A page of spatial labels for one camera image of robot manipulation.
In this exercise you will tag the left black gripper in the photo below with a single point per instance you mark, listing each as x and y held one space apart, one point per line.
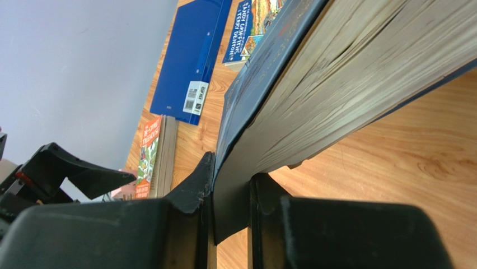
38 181

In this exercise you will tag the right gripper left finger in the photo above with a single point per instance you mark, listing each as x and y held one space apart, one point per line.
174 231

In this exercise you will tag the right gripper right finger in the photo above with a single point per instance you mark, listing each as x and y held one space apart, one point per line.
292 232

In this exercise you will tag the orange 78-storey treehouse book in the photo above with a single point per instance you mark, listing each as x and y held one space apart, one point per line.
156 159

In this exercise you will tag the nineteen eighty-four book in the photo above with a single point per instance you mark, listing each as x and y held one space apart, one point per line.
323 70

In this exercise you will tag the pink cube power socket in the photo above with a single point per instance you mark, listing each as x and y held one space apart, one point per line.
126 192

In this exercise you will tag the blue file folder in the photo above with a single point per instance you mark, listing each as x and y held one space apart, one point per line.
189 61

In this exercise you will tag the blue treehouse book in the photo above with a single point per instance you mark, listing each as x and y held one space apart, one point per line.
252 20

